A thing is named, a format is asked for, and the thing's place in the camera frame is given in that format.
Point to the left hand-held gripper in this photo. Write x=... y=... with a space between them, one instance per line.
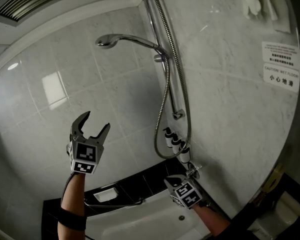
x=86 y=156

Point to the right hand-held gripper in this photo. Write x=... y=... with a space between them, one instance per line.
x=187 y=196

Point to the small grey metal part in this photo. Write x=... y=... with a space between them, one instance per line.
x=107 y=41

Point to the person's left forearm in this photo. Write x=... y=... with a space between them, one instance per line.
x=72 y=196

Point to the person's right forearm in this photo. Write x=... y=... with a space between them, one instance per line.
x=210 y=221

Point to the chrome shower mixer valve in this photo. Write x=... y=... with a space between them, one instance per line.
x=193 y=171

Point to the white pump bottle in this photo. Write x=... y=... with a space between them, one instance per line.
x=184 y=155
x=167 y=140
x=175 y=146

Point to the round bathtub drain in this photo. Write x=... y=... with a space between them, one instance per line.
x=181 y=218

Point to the thin dark wrist tie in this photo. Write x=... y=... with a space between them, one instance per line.
x=205 y=204

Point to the white bathtub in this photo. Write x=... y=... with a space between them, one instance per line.
x=140 y=224

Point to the chrome grab bar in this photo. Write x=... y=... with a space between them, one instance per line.
x=115 y=205

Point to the white soap dish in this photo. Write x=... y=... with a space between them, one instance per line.
x=106 y=194

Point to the person's dark jacket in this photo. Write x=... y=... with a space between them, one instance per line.
x=230 y=234

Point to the black elastic armband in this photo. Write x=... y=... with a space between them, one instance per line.
x=71 y=220

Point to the white toilet paper roll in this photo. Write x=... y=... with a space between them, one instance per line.
x=293 y=204

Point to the ceiling vent grille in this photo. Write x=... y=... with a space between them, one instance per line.
x=22 y=1

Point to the white caution sign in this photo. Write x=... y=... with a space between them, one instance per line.
x=281 y=79

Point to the white text notice sign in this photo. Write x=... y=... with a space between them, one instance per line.
x=281 y=55

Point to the white hanging towel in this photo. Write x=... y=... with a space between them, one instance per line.
x=252 y=4

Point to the shower hose holder bracket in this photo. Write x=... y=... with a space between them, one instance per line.
x=157 y=57

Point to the chrome shower slide rail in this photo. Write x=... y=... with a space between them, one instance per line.
x=150 y=16

